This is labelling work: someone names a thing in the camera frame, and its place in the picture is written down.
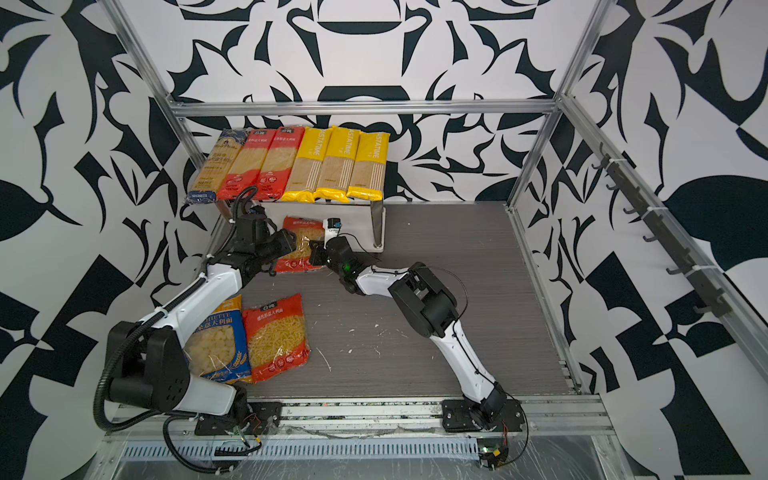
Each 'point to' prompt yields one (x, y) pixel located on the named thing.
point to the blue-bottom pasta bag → (218, 349)
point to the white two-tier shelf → (363, 223)
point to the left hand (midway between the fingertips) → (290, 230)
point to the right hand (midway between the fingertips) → (310, 239)
